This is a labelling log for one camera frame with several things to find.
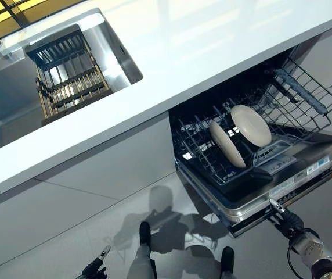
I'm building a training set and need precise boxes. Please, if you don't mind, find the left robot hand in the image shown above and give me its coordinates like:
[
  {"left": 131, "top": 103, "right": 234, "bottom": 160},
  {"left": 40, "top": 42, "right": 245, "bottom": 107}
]
[{"left": 80, "top": 245, "right": 112, "bottom": 279}]

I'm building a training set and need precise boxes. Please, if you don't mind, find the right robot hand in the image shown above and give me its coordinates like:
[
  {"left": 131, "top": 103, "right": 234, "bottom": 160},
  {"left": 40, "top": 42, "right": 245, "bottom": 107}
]
[{"left": 266, "top": 198, "right": 305, "bottom": 238}]

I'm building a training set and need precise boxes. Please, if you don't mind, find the dishwasher door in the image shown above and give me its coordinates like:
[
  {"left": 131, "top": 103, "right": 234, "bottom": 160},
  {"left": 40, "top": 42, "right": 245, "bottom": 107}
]
[{"left": 174, "top": 130, "right": 332, "bottom": 239}]

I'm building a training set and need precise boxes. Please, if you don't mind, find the cream round plate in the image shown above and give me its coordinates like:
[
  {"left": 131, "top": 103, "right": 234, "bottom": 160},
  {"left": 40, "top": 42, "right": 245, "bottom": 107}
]
[
  {"left": 208, "top": 119, "right": 247, "bottom": 169},
  {"left": 230, "top": 104, "right": 272, "bottom": 148}
]

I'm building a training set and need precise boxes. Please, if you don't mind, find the blue white door sticker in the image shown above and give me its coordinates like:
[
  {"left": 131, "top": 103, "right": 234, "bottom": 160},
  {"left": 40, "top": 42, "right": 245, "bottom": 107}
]
[{"left": 306, "top": 155, "right": 330, "bottom": 176}]

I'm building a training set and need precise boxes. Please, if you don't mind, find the grey detergent dispenser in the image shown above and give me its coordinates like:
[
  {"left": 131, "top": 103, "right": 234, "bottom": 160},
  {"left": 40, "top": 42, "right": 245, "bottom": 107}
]
[{"left": 254, "top": 139, "right": 298, "bottom": 176}]

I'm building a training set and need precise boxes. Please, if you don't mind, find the right robot leg black foot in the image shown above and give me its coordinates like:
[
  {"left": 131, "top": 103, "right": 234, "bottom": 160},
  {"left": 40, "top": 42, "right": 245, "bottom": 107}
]
[{"left": 219, "top": 246, "right": 237, "bottom": 279}]

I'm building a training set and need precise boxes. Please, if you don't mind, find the white glossy cabinet door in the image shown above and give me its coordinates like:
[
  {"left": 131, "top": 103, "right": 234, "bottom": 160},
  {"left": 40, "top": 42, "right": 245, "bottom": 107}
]
[
  {"left": 0, "top": 176, "right": 118, "bottom": 277},
  {"left": 34, "top": 111, "right": 182, "bottom": 202}
]

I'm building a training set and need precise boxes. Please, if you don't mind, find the black sink drain rack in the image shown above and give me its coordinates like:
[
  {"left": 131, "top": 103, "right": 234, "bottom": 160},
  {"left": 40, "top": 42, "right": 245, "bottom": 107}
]
[{"left": 26, "top": 24, "right": 116, "bottom": 119}]

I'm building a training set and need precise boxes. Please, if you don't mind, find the stainless steel sink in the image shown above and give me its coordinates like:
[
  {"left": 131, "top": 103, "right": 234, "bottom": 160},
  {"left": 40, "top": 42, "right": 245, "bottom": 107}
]
[{"left": 0, "top": 13, "right": 143, "bottom": 159}]

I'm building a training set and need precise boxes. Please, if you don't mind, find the dishwasher upper wire rack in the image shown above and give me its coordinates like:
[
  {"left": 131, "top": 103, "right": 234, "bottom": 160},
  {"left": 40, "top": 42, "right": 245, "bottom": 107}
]
[{"left": 258, "top": 56, "right": 332, "bottom": 138}]

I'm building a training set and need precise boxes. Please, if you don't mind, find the dishwasher wire rack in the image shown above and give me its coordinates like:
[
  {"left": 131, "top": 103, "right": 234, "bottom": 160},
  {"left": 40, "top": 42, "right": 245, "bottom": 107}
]
[
  {"left": 258, "top": 56, "right": 332, "bottom": 138},
  {"left": 168, "top": 37, "right": 325, "bottom": 163},
  {"left": 171, "top": 98, "right": 298, "bottom": 187}
]

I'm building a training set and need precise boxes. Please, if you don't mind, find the dishwasher lower wire rack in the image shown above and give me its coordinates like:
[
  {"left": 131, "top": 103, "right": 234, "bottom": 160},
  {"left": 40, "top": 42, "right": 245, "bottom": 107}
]
[{"left": 171, "top": 98, "right": 298, "bottom": 187}]

